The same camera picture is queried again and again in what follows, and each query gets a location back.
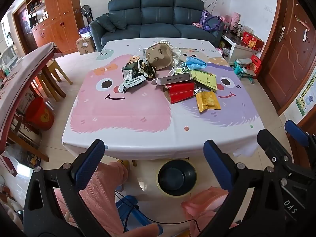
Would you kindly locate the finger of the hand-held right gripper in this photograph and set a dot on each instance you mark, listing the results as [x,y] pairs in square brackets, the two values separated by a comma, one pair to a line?
[296,132]
[271,145]

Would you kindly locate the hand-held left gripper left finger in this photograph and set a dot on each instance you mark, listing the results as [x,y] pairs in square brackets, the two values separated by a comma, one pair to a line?
[90,163]

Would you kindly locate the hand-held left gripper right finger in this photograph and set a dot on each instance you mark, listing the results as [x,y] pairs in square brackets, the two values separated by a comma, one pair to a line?
[217,163]

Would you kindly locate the black trash bin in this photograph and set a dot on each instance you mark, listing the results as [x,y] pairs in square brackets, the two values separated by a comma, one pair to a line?
[175,175]

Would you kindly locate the yellow snack packet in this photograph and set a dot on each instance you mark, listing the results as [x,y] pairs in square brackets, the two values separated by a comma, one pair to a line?
[207,101]

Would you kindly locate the red carton box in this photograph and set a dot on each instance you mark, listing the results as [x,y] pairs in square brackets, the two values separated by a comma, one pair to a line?
[180,92]

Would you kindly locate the white black wrapper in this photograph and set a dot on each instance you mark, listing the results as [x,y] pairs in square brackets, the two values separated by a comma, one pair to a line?
[128,84]

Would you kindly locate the dark green carton box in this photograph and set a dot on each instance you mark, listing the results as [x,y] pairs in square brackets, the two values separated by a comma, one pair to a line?
[130,71]

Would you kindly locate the foil wrapper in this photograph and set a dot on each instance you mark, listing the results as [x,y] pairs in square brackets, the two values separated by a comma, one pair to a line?
[148,70]

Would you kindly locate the person's left leg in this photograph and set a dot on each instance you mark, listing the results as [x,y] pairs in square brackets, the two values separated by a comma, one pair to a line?
[106,190]

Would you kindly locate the person's leg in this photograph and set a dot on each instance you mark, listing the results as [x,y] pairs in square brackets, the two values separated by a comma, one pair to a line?
[202,202]
[106,190]

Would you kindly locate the yellow slipper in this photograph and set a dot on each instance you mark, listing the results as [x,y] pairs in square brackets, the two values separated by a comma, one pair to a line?
[124,164]

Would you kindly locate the person's right leg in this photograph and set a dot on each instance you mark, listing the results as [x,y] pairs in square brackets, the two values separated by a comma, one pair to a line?
[202,202]

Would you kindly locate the printed tablecloth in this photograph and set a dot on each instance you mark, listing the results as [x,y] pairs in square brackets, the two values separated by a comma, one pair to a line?
[123,118]

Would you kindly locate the wooden door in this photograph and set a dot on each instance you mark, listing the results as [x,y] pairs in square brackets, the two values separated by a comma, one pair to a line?
[284,66]

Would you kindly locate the red bucket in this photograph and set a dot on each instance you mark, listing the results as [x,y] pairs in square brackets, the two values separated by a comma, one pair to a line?
[39,114]

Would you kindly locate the blue plastic stool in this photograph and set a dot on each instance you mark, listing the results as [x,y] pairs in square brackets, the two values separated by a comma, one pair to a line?
[138,224]

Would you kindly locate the small red gift box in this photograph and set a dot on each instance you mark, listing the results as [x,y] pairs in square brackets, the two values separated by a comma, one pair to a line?
[256,64]

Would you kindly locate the green toy scooter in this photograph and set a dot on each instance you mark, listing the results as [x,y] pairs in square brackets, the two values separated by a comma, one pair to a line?
[243,70]

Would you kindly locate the green packet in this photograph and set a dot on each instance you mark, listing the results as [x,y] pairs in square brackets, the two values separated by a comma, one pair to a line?
[205,79]

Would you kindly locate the grey white carton box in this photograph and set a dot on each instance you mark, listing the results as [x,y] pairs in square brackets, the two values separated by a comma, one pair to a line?
[172,79]

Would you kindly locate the white side cabinet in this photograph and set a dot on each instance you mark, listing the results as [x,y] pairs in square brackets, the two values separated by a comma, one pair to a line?
[237,50]

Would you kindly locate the large red gift box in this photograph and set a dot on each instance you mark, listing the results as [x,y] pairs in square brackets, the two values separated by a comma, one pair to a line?
[251,40]

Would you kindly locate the wooden stool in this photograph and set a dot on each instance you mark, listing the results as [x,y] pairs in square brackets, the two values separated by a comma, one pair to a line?
[55,66]

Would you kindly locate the blue face mask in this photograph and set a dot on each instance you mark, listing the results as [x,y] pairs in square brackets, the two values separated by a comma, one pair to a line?
[195,63]

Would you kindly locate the side table with cloth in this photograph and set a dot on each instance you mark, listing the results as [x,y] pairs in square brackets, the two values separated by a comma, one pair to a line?
[22,79]

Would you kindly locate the cardboard box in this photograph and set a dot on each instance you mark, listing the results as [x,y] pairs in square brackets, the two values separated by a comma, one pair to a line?
[85,45]

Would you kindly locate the tan paper bag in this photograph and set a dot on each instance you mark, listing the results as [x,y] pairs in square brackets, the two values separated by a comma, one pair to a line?
[159,55]

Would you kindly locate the pink dotted gift bag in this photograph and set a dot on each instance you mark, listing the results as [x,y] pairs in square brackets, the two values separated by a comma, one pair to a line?
[236,18]

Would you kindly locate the white blue carton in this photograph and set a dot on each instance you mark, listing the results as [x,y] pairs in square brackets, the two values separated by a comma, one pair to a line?
[84,31]

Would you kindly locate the purple bag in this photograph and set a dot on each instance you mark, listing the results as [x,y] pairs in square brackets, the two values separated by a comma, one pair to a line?
[209,21]

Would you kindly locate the dark blue cushion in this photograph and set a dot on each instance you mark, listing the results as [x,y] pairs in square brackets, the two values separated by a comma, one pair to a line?
[119,19]
[106,23]

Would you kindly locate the blue sofa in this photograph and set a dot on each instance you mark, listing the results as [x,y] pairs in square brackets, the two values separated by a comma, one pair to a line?
[158,27]

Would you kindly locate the wooden cabinet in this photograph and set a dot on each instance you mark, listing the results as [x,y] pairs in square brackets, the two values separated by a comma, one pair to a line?
[61,17]

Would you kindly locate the animal wall poster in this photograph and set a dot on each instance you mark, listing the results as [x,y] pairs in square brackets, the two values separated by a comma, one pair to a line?
[307,98]

